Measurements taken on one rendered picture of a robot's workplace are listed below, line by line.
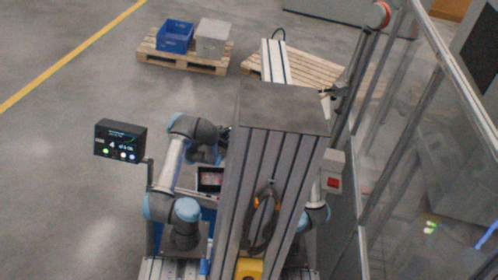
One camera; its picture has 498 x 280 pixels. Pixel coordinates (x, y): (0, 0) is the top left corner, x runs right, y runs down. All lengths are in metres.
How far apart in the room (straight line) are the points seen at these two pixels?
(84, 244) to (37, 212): 0.50
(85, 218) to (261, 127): 2.58
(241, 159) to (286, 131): 0.15
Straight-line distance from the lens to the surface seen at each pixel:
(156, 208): 1.83
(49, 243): 3.36
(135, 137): 2.20
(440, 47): 1.84
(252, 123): 1.03
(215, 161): 2.28
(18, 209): 3.63
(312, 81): 5.33
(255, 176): 1.15
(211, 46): 5.23
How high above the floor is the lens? 2.63
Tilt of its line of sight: 38 degrees down
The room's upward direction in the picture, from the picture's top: 12 degrees clockwise
